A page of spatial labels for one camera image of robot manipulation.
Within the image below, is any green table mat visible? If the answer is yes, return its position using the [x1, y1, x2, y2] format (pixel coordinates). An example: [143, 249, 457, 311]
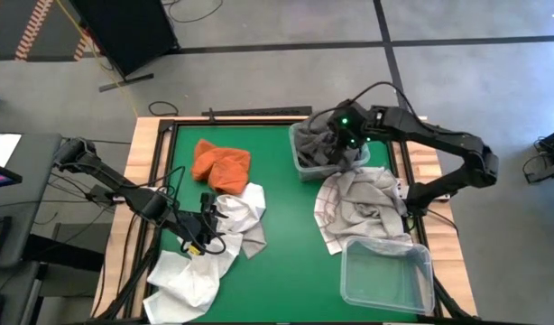
[148, 125, 420, 322]

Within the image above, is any clear plastic bin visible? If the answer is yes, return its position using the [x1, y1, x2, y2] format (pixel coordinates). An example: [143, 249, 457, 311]
[339, 235, 436, 316]
[289, 120, 372, 182]

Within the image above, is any orange towel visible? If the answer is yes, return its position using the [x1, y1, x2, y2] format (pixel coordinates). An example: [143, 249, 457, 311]
[189, 138, 252, 196]

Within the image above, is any black floor strip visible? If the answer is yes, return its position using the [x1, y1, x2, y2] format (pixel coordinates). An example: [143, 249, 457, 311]
[201, 106, 314, 118]

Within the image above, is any black floor cable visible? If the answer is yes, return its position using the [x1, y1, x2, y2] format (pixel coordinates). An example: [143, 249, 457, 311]
[162, 0, 225, 24]

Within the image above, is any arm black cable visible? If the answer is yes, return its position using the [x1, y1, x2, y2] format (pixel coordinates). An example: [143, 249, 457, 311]
[310, 80, 422, 132]
[136, 165, 227, 256]

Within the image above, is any black partition panel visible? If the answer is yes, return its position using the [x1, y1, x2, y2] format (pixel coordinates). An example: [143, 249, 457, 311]
[69, 0, 180, 93]

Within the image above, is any grey desk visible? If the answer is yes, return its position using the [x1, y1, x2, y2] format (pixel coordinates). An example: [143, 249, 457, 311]
[0, 132, 64, 270]

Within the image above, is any black table frame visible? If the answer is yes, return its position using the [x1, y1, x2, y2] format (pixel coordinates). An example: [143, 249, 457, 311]
[141, 116, 445, 324]

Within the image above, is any plain dark grey towel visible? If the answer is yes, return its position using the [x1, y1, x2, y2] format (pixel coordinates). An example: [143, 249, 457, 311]
[296, 117, 364, 169]

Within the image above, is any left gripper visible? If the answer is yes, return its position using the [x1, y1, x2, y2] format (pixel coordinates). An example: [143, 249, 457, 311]
[173, 192, 231, 249]

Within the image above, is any light grey waffle towel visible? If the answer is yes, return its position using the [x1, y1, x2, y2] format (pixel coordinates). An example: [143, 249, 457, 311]
[324, 166, 409, 240]

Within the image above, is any orange striped floor mat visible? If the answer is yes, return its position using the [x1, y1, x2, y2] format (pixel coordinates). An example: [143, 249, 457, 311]
[0, 0, 92, 62]

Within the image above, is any black cable loop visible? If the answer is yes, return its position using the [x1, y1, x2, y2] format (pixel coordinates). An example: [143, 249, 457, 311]
[147, 100, 180, 117]

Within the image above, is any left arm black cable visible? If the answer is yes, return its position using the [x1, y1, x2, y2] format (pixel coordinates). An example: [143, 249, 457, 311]
[136, 165, 227, 256]

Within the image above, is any white red-checked towel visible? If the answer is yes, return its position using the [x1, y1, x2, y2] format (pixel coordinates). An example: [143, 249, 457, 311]
[313, 173, 413, 256]

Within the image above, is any yellow cable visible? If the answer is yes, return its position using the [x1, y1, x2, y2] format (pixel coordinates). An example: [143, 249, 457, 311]
[54, 0, 139, 118]

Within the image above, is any white sheet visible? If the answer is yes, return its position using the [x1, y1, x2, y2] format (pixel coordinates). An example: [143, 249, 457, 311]
[0, 133, 23, 169]

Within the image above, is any black cable bundle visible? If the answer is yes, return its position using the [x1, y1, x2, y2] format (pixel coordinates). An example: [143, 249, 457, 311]
[92, 216, 163, 322]
[402, 211, 476, 321]

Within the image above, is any dark tablet screen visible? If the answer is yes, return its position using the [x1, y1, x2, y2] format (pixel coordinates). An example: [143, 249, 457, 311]
[0, 160, 23, 190]

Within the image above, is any black equipment with cables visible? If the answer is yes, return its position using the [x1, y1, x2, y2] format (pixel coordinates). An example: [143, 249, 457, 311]
[522, 125, 554, 185]

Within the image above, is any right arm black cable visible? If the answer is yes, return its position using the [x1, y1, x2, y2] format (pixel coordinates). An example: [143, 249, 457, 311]
[310, 80, 422, 132]

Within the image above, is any dark grey checked towel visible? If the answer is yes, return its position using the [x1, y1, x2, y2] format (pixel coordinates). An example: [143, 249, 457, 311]
[299, 146, 332, 169]

